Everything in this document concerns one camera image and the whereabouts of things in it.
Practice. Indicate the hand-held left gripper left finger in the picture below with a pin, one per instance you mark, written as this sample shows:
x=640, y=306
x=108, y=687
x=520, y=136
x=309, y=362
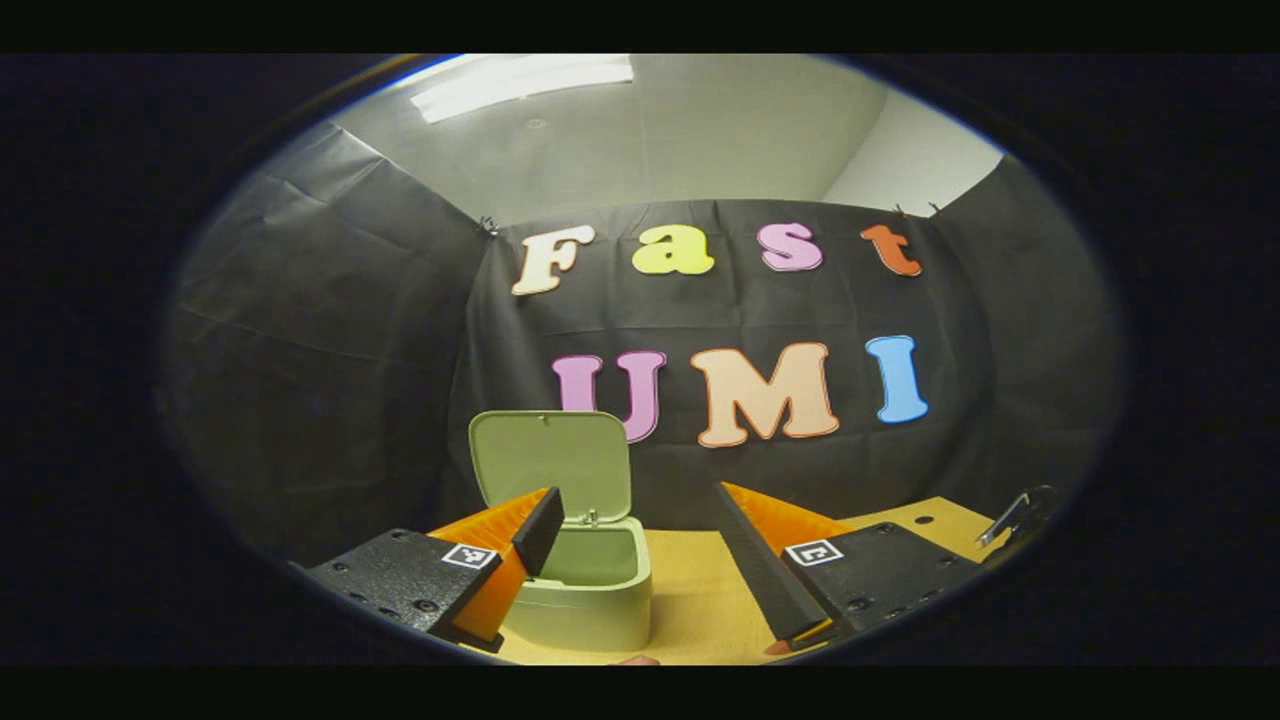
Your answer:
x=538, y=530

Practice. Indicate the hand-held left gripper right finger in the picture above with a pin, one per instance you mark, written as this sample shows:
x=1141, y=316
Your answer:
x=760, y=570

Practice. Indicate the green desktop garbage bin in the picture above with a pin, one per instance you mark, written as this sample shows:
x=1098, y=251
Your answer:
x=590, y=600

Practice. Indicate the wooden desktop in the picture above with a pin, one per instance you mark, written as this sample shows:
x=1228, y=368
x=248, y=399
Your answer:
x=700, y=600

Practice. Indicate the silver metal clamp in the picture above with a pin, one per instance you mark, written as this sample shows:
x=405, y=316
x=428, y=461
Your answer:
x=1012, y=518

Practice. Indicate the black backdrop cloth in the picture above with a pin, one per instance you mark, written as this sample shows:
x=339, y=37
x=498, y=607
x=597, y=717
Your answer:
x=340, y=350

